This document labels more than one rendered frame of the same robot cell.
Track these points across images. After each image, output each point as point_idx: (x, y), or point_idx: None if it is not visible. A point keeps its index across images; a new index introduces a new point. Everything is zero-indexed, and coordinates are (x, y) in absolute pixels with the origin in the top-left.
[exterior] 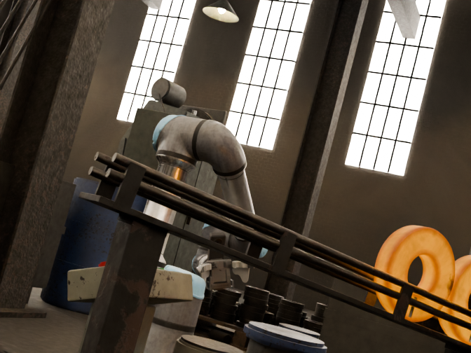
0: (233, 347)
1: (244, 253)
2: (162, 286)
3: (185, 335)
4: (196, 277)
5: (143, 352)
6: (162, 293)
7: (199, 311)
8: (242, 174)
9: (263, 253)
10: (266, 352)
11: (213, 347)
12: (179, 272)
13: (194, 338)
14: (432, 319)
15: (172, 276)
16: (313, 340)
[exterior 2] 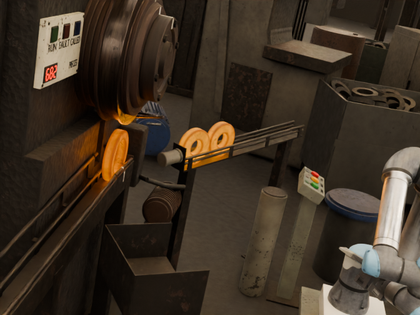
0: (269, 193)
1: (263, 138)
2: (300, 179)
3: (285, 193)
4: (354, 246)
5: (299, 209)
6: (299, 180)
7: (343, 269)
8: (384, 182)
9: (362, 264)
10: None
11: (271, 187)
12: (304, 179)
13: (282, 192)
14: (178, 302)
15: (302, 178)
16: None
